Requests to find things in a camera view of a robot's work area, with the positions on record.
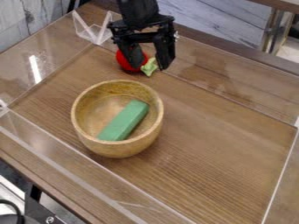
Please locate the metal table leg background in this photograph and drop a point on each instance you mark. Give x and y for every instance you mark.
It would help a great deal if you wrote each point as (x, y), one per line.
(277, 30)

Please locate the green rectangular stick block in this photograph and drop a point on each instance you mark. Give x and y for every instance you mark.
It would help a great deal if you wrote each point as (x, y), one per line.
(125, 122)

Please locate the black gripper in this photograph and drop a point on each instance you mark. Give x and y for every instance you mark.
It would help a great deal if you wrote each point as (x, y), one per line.
(157, 31)

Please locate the brown wooden bowl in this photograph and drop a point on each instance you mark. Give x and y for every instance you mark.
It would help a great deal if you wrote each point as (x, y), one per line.
(100, 104)

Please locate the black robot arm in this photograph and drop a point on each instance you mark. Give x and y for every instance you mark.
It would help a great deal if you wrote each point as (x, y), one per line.
(138, 10)

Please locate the black clamp under table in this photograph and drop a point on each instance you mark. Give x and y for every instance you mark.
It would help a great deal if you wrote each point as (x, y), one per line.
(35, 213)

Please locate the red plush strawberry toy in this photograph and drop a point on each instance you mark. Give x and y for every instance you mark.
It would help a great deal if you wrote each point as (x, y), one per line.
(149, 66)

